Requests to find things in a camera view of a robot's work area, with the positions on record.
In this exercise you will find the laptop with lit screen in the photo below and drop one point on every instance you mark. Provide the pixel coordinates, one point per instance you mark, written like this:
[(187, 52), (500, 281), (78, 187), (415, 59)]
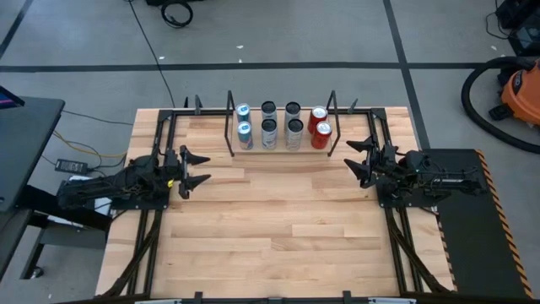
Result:
[(6, 100)]

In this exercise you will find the blue silver Red Bull can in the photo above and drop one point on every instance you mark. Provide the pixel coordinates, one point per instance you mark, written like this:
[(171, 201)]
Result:
[(243, 112), (245, 137)]

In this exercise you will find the black aluminium table frame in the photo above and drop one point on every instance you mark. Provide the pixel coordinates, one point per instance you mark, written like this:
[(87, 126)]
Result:
[(378, 113)]

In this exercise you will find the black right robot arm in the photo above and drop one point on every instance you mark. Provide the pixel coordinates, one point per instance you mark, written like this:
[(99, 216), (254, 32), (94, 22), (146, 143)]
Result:
[(447, 181)]

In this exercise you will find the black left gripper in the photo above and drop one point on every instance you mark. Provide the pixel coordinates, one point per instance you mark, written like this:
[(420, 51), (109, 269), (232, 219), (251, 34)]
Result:
[(181, 169)]

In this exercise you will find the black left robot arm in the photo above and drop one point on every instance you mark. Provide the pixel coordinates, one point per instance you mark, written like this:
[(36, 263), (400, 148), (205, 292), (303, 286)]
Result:
[(105, 186)]

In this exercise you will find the black power adapter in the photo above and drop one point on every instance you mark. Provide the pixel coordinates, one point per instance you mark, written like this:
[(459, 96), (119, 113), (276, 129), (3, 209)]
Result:
[(71, 165)]

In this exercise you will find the white Celsius can blue print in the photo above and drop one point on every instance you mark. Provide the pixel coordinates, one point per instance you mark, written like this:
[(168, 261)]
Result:
[(268, 109), (269, 137)]

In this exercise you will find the red Coca-Cola can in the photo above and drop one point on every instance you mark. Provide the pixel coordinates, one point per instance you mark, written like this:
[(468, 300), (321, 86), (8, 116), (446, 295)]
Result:
[(316, 116), (321, 137)]

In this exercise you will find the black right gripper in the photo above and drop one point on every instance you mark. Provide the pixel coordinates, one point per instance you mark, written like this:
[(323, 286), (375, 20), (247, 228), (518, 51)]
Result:
[(390, 164)]

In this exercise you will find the white Celsius can yellow print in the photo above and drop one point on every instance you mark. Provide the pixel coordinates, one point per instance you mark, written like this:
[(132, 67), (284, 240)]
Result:
[(294, 137), (293, 109)]

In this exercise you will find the black desk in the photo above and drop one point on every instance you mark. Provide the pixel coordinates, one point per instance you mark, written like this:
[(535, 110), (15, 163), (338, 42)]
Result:
[(29, 139)]

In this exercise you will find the orange shop vacuum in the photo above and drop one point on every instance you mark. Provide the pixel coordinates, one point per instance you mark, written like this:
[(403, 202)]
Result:
[(525, 95), (464, 99)]

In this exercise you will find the black equipment case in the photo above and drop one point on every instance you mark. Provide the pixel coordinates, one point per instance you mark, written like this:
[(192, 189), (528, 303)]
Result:
[(525, 38)]

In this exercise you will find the black mat hazard stripes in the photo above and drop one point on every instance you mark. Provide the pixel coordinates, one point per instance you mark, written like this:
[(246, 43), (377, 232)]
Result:
[(476, 245)]

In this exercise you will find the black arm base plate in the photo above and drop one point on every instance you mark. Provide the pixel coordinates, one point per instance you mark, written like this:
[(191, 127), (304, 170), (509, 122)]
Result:
[(160, 205), (386, 202)]

